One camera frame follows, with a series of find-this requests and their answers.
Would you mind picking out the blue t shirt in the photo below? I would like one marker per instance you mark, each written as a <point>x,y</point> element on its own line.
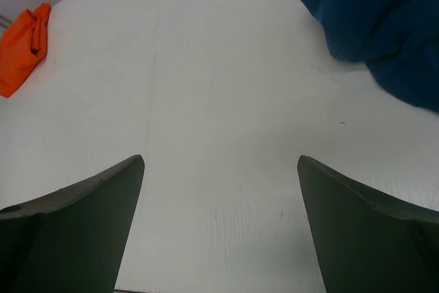
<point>396,39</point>

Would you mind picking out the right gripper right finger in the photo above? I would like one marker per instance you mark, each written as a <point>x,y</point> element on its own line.
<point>367,240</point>

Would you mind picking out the orange t shirt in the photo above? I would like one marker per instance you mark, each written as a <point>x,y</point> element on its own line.
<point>23,46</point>

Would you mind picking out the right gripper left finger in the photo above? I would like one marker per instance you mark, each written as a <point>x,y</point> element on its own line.
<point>73,239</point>

